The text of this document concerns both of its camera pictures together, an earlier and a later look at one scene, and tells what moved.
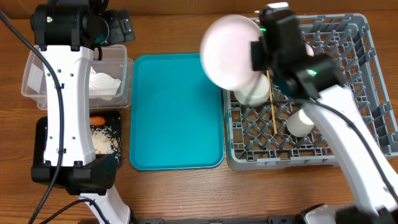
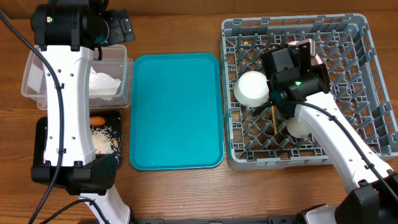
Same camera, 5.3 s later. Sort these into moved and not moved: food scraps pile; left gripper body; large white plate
Moved: large white plate
Not moved: food scraps pile; left gripper body
